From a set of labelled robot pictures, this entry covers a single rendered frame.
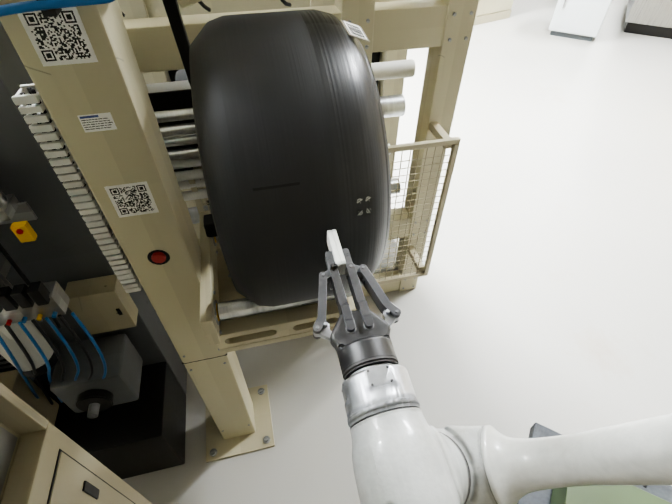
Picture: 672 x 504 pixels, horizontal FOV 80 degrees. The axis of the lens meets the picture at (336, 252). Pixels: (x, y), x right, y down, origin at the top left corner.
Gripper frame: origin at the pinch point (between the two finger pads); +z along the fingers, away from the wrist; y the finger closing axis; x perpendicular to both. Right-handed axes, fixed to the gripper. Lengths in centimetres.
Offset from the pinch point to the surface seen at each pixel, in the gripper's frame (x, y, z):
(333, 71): -17.7, -4.1, 21.6
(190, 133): 20, 26, 63
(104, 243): 17, 43, 24
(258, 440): 125, 27, 5
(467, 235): 139, -111, 96
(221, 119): -14.5, 13.9, 17.0
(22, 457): 34, 61, -10
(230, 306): 34.8, 21.4, 14.5
